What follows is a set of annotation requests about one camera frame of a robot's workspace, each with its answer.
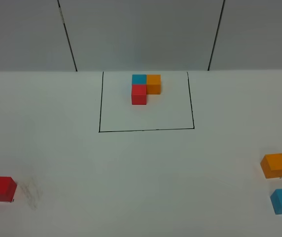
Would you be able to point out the red template cube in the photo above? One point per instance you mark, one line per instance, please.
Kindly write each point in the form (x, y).
(138, 94)

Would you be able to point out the blue template cube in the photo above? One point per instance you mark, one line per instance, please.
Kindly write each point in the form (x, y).
(138, 79)

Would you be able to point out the orange template cube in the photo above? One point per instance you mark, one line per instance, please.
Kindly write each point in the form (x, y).
(153, 84)

